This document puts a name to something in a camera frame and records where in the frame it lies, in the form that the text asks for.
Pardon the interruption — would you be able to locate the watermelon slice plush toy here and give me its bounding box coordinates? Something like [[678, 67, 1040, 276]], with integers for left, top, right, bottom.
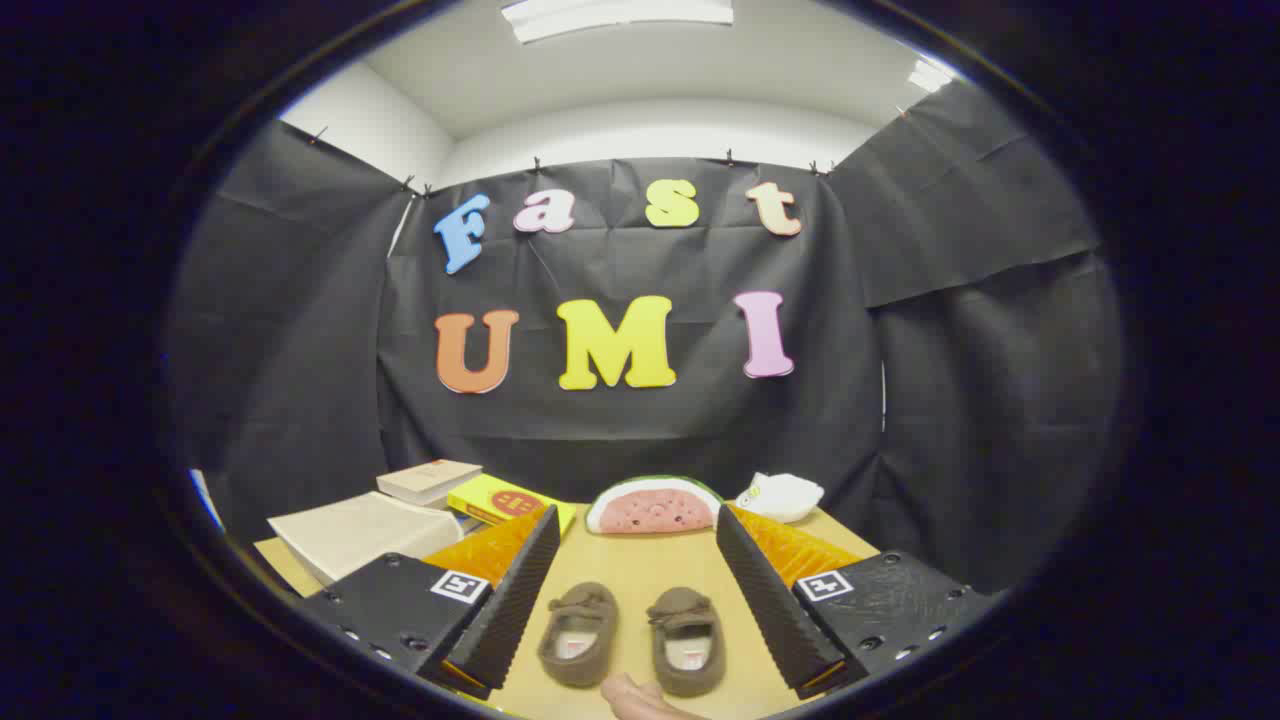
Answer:
[[585, 475, 724, 536]]

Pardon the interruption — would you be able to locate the white plush toy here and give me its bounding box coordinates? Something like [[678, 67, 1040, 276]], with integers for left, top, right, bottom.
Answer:
[[735, 472, 826, 524]]

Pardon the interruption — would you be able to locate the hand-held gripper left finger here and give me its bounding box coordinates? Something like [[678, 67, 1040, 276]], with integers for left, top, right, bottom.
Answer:
[[298, 503, 563, 701]]

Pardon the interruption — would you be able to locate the beige fabric storage box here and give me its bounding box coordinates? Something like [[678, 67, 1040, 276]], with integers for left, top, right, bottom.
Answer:
[[268, 490, 466, 588]]

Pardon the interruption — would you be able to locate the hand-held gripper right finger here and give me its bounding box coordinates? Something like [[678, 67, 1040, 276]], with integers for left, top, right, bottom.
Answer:
[[714, 503, 1001, 701]]

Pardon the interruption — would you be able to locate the brown wool shoe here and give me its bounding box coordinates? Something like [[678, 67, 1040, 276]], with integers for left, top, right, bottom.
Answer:
[[647, 586, 727, 699], [538, 582, 620, 689]]

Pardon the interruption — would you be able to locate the yellow book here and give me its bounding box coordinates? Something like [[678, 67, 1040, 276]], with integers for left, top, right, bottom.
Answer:
[[447, 473, 578, 538]]

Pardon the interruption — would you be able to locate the beige cover book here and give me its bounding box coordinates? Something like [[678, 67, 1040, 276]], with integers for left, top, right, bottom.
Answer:
[[376, 459, 484, 508]]

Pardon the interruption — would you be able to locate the long ceiling light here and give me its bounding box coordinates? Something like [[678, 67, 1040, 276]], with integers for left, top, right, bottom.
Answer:
[[500, 0, 736, 44]]

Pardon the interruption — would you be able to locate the black backdrop cloth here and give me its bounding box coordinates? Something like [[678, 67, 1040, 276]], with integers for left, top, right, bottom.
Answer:
[[165, 80, 1126, 596]]

